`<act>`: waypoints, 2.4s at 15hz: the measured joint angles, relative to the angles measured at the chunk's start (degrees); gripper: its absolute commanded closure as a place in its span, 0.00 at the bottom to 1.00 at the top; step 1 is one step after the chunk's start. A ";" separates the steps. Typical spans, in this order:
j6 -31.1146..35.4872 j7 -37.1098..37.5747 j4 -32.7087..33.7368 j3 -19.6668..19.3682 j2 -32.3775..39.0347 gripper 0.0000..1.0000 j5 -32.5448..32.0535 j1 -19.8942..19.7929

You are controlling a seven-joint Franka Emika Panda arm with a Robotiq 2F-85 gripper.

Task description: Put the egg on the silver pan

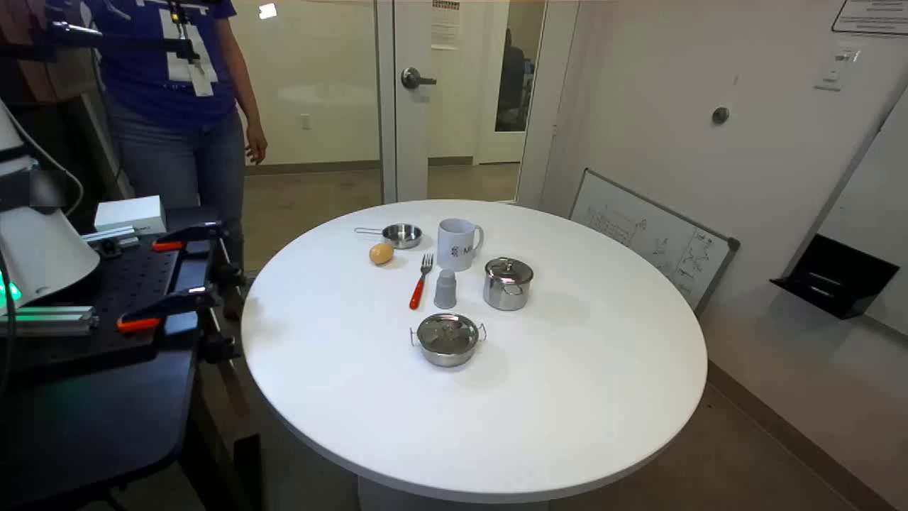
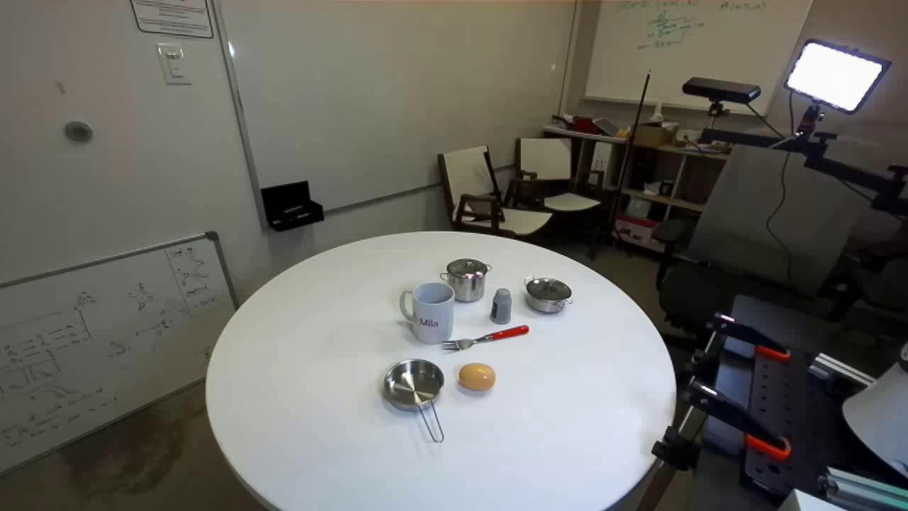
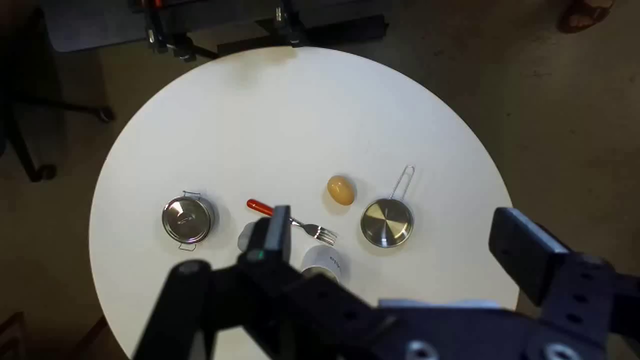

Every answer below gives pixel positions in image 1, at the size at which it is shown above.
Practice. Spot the black box on floor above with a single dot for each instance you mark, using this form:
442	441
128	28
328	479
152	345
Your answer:
838	272

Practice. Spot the silver pot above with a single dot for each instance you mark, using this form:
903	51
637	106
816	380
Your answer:
510	285

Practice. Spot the white id badge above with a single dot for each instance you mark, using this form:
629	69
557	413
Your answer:
188	61

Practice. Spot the white printed mug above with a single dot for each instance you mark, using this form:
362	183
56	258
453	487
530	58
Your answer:
456	244

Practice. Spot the person in blue shirt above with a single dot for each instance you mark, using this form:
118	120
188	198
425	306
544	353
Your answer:
161	95

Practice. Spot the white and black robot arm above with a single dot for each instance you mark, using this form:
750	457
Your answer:
39	249

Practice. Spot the black workbench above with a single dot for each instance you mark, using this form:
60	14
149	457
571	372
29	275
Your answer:
96	414

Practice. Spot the white wall sign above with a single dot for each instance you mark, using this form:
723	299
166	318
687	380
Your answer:
869	14

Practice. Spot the teal metal rail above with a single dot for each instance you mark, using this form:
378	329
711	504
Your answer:
47	315

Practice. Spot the white box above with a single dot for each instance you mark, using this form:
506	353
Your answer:
128	214

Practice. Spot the white light switch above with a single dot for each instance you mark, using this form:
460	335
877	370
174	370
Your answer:
838	71

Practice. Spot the white door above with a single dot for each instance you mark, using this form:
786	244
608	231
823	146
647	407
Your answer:
413	143

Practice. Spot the round grey wall stopper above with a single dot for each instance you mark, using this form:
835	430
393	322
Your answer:
720	113

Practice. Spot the framed whiteboard with drawings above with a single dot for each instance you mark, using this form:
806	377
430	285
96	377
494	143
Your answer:
653	235

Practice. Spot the brown egg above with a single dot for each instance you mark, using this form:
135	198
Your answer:
382	252

